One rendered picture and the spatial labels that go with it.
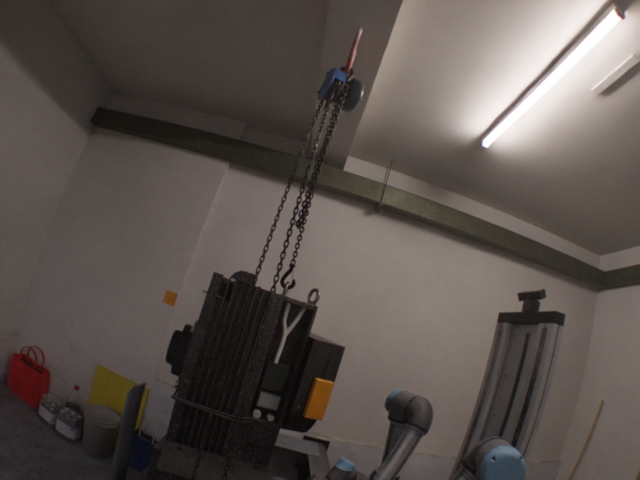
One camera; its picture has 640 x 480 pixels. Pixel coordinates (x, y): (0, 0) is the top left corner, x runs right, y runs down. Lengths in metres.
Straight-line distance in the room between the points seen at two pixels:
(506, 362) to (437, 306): 1.38
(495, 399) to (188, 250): 2.18
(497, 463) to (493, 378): 0.60
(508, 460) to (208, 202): 2.44
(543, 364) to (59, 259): 3.27
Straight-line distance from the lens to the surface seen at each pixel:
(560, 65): 1.73
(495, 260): 3.05
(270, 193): 2.66
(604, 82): 1.86
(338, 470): 1.43
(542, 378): 1.25
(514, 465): 0.93
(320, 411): 1.33
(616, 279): 3.70
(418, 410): 1.42
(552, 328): 1.26
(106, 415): 2.93
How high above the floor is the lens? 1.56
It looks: 13 degrees up
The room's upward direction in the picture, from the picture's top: 17 degrees clockwise
